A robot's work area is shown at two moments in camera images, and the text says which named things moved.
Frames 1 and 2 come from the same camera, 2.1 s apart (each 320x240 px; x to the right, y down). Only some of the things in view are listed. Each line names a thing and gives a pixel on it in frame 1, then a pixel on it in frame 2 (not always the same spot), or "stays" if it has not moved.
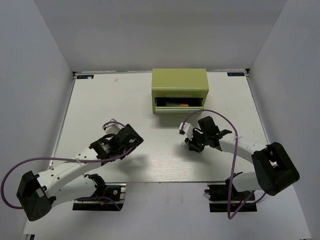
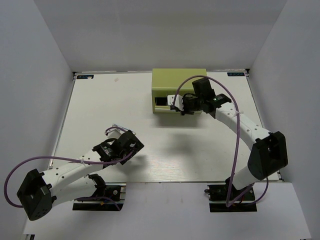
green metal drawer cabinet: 179,90 stays
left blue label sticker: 84,76 stays
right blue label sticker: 236,74 stays
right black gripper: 193,145 to 185,112
